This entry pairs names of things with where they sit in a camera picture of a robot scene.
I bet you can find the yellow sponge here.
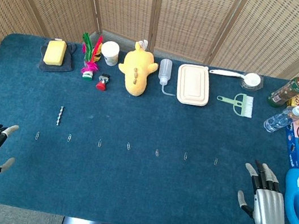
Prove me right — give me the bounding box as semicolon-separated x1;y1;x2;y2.
42;38;69;68

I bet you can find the beige lidded lunch box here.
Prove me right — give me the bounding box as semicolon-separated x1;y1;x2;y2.
172;62;214;108

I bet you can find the clear water bottle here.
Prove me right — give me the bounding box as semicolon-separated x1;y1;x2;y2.
262;101;299;138

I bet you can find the colourful feather shuttlecock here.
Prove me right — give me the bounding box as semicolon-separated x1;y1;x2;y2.
75;31;105;83

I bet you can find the white long-handled scoop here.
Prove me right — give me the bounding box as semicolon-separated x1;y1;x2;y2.
206;65;262;91

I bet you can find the dark grey cloth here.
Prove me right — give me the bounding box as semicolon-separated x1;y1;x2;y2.
36;38;79;77

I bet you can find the woven folding screen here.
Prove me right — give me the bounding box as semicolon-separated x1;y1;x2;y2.
0;0;299;143

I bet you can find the silver foil dish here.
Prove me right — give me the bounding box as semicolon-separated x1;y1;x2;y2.
238;72;265;94

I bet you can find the clear squeeze wash bottle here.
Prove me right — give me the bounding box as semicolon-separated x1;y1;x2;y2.
155;58;181;97

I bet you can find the silver bead chain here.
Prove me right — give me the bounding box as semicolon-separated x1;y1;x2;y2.
54;105;66;127

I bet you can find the blue carpet table cover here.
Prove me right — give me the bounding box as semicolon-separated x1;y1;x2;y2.
0;29;299;224

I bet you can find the yellow plush toy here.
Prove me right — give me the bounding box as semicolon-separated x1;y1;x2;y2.
113;36;163;100

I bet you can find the green hand brush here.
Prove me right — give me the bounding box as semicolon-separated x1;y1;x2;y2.
214;89;255;119

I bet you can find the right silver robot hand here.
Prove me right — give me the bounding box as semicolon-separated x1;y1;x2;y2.
232;158;296;224

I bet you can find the white paper cup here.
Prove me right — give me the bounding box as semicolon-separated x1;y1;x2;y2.
98;39;122;67

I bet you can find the green tea bottle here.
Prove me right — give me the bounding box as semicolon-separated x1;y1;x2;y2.
266;66;299;111

